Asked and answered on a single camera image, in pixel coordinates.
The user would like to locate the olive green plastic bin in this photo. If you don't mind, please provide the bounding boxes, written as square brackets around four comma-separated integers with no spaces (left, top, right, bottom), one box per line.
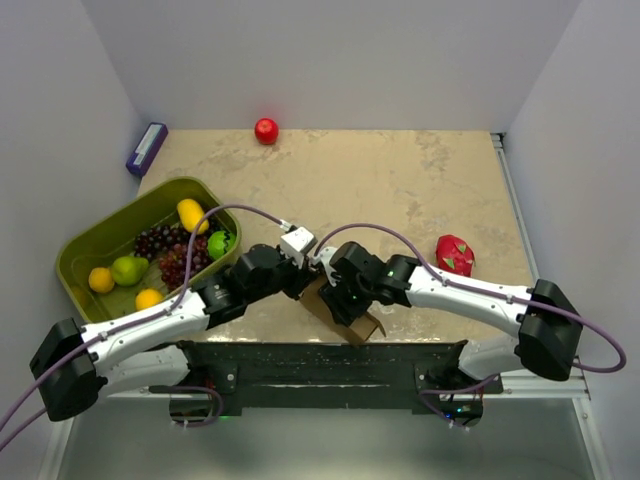
[56,177,220,323]

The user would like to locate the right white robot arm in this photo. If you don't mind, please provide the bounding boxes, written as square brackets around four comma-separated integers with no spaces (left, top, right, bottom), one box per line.
[311,242,582,393]

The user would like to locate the purple grape bunch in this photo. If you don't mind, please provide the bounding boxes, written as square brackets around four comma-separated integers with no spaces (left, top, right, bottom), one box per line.
[134,225,190,262]

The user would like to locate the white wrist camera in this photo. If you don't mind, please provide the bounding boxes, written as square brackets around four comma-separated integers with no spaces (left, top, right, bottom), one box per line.
[310,247,340,287]
[279,226,317,269]

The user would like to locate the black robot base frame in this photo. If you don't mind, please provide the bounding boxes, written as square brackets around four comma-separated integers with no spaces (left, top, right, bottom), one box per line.
[151,340,503,427]

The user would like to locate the purple rectangular box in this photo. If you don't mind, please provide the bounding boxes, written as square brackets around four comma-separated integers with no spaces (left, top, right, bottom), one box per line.
[125,122,169,178]

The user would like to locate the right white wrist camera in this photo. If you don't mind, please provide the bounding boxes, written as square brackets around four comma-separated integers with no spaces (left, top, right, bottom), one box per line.
[310,247,340,287]

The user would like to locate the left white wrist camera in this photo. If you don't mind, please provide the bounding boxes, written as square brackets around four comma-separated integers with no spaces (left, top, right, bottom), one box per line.
[279,226,317,269]

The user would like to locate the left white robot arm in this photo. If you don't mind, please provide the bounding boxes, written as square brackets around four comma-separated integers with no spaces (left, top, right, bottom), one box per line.
[30,244,322,422]

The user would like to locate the yellow mango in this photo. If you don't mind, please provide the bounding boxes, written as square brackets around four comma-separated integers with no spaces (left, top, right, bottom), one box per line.
[176,198,209,235]

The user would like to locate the green striped toy fruit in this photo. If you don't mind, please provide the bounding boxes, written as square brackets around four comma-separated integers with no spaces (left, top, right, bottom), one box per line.
[207,230,236,260]

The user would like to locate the red dragon fruit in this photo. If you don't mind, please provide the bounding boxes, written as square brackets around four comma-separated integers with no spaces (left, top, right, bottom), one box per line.
[435,234,475,277]

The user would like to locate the red apple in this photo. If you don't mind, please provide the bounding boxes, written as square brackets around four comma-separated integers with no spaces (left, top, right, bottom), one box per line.
[254,118,279,145]

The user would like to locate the red grape bunch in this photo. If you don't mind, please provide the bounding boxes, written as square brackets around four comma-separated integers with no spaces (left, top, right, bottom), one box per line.
[158,235,213,291]

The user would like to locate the green pear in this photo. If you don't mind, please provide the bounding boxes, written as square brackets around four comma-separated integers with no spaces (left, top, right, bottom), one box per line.
[110,256,149,287]

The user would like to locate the orange fruit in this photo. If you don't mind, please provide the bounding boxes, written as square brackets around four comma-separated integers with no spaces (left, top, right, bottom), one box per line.
[135,289,164,311]
[88,267,115,294]

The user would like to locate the brown cardboard box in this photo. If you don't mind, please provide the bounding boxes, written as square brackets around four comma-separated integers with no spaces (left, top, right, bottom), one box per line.
[298,277,387,347]

